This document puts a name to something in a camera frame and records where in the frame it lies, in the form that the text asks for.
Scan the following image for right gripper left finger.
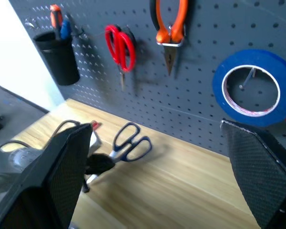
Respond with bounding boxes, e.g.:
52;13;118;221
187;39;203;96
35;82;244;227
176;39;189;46
0;123;93;229

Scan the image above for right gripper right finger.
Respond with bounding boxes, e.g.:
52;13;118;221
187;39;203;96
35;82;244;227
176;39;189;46
220;118;286;229

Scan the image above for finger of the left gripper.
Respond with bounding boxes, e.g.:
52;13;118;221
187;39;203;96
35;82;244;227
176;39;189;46
85;153;115;175

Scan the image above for blue black handled scissors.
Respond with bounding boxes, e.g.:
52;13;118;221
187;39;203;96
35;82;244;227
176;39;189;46
87;122;153;186

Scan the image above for orange handled pliers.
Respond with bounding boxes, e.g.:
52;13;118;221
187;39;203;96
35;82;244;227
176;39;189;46
150;0;190;77

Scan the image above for grey metal pegboard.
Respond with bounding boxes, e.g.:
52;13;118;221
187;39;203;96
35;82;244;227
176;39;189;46
8;0;286;156

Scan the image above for blue tape roll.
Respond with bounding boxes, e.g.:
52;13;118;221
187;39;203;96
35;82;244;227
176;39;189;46
212;49;286;127

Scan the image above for black pegboard hook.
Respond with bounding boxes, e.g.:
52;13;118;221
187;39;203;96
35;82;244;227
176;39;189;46
70;14;89;40

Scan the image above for black cup holder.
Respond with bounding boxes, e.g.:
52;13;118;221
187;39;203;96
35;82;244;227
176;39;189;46
32;31;81;86

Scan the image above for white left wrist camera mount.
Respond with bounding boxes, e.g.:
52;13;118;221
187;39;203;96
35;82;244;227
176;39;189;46
89;130;102;149

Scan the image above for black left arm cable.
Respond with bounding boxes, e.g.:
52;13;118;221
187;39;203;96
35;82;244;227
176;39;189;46
0;120;82;151

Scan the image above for red handled scissors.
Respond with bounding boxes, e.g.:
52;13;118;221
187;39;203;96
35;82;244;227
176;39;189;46
104;23;137;93

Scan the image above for blue handled tool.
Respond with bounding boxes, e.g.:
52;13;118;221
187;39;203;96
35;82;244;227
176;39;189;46
60;19;72;41

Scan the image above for orange black handled screwdriver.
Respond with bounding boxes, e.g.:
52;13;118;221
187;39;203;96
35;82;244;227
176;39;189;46
49;4;63;40

